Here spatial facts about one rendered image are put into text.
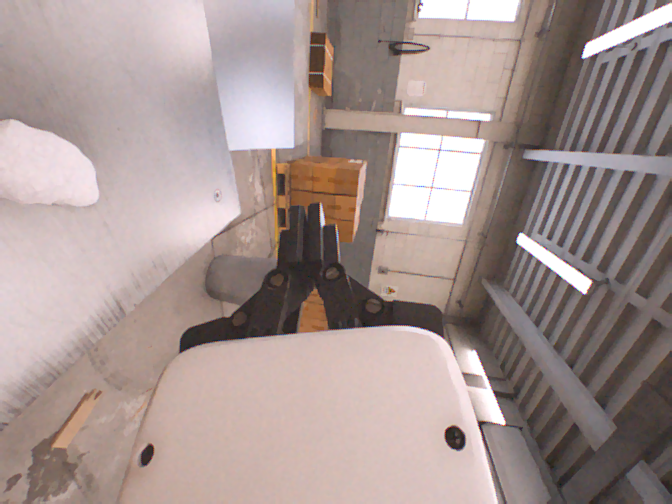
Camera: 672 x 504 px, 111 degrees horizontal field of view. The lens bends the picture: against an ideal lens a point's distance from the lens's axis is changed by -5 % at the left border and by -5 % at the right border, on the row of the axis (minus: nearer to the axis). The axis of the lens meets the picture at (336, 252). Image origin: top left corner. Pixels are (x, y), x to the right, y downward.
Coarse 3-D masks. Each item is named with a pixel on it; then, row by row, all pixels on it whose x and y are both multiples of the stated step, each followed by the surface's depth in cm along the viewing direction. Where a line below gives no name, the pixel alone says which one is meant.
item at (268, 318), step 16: (272, 272) 11; (288, 272) 11; (272, 288) 10; (288, 288) 10; (256, 304) 10; (272, 304) 10; (256, 320) 9; (272, 320) 9; (288, 320) 12; (256, 336) 9
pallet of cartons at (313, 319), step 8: (312, 296) 325; (304, 304) 310; (312, 304) 312; (320, 304) 315; (304, 312) 297; (312, 312) 298; (320, 312) 299; (304, 320) 284; (312, 320) 285; (320, 320) 285; (304, 328) 273; (312, 328) 274; (320, 328) 274
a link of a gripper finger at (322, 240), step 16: (320, 208) 13; (320, 224) 12; (320, 240) 11; (336, 240) 12; (320, 256) 11; (336, 256) 12; (320, 288) 11; (352, 288) 10; (368, 304) 10; (384, 304) 10; (368, 320) 10
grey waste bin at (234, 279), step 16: (224, 256) 181; (240, 256) 186; (208, 272) 171; (224, 272) 170; (240, 272) 169; (256, 272) 167; (208, 288) 172; (224, 288) 169; (240, 288) 167; (256, 288) 164; (240, 304) 174
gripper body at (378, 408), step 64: (192, 384) 7; (256, 384) 7; (320, 384) 7; (384, 384) 7; (448, 384) 7; (192, 448) 6; (256, 448) 6; (320, 448) 6; (384, 448) 6; (448, 448) 6
